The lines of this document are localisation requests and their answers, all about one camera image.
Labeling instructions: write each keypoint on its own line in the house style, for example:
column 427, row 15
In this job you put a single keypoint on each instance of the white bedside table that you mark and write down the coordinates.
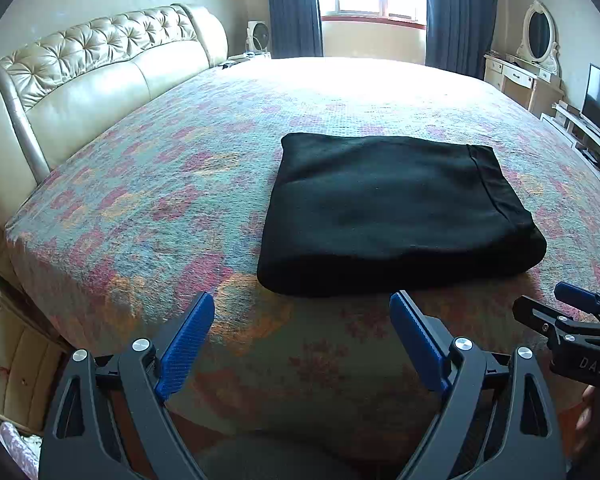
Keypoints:
column 247, row 57

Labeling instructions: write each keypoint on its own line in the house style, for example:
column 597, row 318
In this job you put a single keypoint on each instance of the pink patterned cloth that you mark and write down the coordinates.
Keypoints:
column 20, row 452

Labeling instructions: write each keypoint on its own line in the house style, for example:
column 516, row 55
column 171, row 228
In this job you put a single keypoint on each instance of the person's right hand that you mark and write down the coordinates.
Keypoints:
column 586, row 415

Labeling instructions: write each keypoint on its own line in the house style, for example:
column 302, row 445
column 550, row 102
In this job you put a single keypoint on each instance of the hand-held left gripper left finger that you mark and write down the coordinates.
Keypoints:
column 185, row 345

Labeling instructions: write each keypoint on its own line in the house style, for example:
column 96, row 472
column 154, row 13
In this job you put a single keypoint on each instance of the oval white framed mirror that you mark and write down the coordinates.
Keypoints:
column 539, row 35

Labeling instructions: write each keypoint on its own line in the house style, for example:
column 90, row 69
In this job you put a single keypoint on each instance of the dark blue curtain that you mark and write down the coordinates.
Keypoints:
column 292, row 10
column 460, row 15

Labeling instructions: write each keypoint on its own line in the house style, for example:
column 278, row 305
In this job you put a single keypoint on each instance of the white fan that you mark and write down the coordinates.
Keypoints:
column 257, row 36

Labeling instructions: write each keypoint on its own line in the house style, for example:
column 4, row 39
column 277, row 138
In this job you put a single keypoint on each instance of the white television stand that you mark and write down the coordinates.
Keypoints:
column 580, row 130

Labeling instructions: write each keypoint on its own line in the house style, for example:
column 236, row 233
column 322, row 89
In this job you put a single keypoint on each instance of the bed with floral cover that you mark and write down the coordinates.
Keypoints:
column 180, row 170

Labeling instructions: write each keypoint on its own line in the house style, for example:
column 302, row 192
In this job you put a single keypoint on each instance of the cream dressing table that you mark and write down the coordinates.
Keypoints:
column 517, row 80

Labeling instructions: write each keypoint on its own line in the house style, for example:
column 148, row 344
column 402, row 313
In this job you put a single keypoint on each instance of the black pants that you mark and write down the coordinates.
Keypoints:
column 390, row 210

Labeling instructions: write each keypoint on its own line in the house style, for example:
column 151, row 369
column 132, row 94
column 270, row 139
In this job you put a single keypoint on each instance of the beige tufted leather headboard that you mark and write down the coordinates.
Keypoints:
column 105, row 90

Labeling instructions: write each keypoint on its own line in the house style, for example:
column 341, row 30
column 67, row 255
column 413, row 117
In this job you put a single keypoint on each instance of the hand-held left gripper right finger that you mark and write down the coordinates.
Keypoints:
column 420, row 345

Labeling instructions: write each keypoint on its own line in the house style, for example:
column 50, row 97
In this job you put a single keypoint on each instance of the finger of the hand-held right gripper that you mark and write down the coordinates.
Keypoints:
column 577, row 296
column 535, row 312

